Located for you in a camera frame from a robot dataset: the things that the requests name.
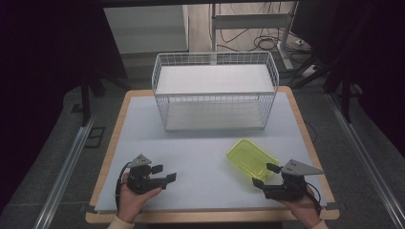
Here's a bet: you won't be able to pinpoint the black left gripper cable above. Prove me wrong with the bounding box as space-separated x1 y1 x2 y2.
115 161 132 212

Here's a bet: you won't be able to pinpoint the light grey table mat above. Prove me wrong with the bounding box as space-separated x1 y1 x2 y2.
94 91 329 214

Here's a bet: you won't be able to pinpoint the black corner clip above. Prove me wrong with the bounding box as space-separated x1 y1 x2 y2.
78 204 97 215
324 201 347 212

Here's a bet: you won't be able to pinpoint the black metal stand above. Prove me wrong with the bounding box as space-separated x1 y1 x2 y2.
70 60 132 128
290 53 364 124

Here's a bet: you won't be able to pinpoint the white cabinet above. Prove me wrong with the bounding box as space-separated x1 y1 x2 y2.
102 4 191 55

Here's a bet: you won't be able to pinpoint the white metal desk frame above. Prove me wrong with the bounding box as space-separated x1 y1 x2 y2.
209 1 301 72

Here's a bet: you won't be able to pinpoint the white wire shelf rack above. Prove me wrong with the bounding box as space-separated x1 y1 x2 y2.
151 51 281 133

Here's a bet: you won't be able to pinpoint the yellow translucent plastic tray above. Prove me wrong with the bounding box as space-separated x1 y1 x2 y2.
225 137 281 182

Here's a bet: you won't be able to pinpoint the dark curtain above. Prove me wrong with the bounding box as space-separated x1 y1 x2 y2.
290 0 405 156
0 0 128 211

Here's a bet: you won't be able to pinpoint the black floor cables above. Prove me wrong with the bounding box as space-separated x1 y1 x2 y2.
218 2 311 65

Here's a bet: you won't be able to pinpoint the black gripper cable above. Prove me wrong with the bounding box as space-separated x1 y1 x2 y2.
115 161 132 212
305 181 323 215

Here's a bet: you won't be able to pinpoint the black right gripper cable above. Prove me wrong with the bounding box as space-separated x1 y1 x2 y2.
305 181 323 215

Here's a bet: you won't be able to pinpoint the aluminium floor rail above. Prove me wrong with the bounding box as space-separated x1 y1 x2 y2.
326 93 405 229
32 113 97 229

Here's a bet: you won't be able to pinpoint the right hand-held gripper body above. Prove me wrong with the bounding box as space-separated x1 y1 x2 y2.
263 158 325 202

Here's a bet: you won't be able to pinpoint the person's right hand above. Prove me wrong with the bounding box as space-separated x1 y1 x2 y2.
281 185 323 229

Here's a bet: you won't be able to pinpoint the black floor plate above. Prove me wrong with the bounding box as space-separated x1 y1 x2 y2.
83 126 106 150

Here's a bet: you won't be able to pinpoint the person's left hand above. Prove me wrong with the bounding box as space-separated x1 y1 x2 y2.
117 171 162 224

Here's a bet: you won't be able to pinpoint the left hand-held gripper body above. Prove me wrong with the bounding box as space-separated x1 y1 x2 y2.
126 154 168 196

